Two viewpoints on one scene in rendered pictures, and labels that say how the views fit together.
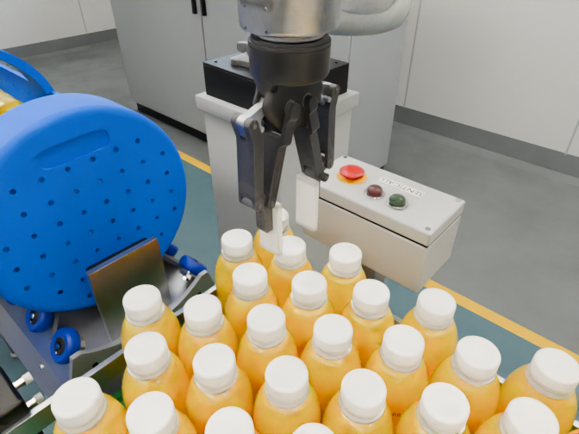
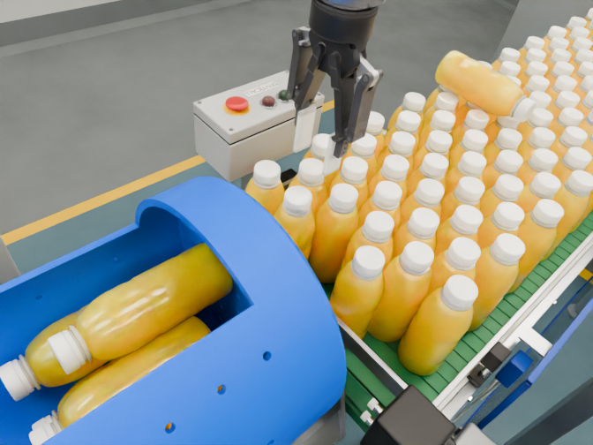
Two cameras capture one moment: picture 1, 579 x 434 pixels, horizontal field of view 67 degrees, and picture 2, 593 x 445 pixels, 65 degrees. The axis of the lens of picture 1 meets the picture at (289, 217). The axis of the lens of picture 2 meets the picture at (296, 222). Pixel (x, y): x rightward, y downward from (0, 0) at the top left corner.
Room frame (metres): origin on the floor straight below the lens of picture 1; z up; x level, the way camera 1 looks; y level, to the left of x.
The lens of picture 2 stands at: (0.44, 0.54, 1.53)
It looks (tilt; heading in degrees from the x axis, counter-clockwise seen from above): 47 degrees down; 269
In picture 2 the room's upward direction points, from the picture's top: 10 degrees clockwise
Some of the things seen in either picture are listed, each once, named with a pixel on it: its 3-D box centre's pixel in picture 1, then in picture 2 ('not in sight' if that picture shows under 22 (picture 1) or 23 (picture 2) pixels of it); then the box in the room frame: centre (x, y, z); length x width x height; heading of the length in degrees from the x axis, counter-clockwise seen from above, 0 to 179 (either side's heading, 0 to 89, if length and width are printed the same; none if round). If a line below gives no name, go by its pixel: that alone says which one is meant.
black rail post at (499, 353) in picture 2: not in sight; (488, 365); (0.13, 0.20, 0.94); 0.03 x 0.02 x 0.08; 48
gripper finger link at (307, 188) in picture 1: (307, 202); (304, 129); (0.44, -0.02, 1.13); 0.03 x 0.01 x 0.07; 48
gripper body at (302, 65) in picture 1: (289, 83); (338, 36); (0.42, 0.00, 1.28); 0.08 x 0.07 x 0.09; 138
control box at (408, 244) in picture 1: (376, 217); (259, 123); (0.52, -0.13, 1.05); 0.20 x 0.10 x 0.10; 48
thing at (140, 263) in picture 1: (129, 286); not in sight; (0.44, 0.22, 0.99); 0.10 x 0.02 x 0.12; 138
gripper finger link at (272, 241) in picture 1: (270, 226); (334, 152); (0.39, 0.02, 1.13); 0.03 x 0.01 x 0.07; 48
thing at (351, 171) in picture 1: (351, 172); (236, 104); (0.55, -0.09, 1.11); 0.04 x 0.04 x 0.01
